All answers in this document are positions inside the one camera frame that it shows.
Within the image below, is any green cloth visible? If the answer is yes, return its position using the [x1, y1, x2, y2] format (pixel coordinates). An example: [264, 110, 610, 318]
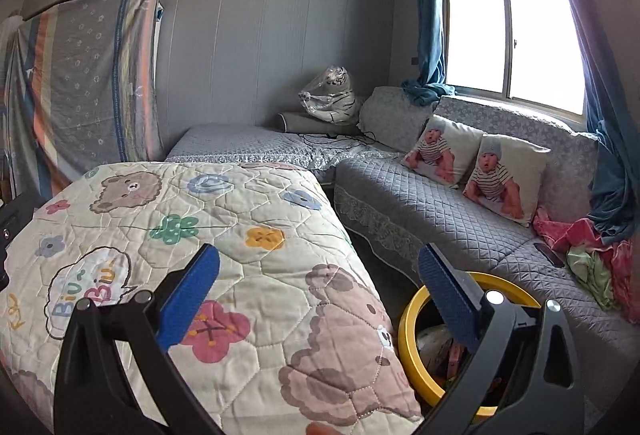
[566, 245, 618, 311]

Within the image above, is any large window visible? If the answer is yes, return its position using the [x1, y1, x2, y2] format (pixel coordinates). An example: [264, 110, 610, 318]
[440, 0, 588, 118]

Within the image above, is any pink and green clothes pile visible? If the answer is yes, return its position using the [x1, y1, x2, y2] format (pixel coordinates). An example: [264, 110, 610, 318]
[532, 208, 640, 326]

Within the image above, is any black phone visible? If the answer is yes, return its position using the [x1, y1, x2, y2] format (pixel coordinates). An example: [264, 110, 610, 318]
[533, 242, 566, 267]

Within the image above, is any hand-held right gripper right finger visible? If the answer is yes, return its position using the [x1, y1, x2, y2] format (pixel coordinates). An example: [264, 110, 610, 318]
[417, 242, 586, 435]

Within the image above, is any grey hanging cloth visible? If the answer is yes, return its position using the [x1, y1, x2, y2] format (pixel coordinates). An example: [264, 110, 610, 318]
[0, 18, 23, 116]

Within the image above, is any grey quilted sofa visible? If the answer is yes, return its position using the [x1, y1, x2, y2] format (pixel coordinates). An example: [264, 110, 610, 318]
[164, 86, 640, 361]

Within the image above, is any plush tiger in plastic bag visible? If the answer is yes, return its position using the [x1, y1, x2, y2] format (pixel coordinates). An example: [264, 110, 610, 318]
[298, 65, 364, 123]

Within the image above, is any pink box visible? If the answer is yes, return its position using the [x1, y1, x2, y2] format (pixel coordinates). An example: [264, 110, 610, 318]
[446, 340, 471, 378]

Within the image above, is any baby print pillow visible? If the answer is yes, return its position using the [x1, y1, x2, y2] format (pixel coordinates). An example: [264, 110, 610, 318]
[462, 134, 551, 228]
[402, 115, 485, 188]

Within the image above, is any grey quilted sofa cushion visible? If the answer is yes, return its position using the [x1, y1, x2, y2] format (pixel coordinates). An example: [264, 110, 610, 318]
[358, 86, 436, 153]

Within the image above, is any black cable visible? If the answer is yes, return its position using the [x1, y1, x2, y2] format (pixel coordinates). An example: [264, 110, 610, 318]
[299, 131, 378, 151]

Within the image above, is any striped grey bed sheet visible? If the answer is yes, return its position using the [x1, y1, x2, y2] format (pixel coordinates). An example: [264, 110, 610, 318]
[2, 0, 166, 196]

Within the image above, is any blue curtain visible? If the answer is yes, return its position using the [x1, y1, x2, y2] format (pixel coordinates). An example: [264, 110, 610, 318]
[402, 0, 457, 106]
[530, 0, 640, 241]

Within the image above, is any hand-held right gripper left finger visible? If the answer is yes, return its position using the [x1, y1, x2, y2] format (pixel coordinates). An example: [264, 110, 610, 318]
[52, 243, 222, 435]

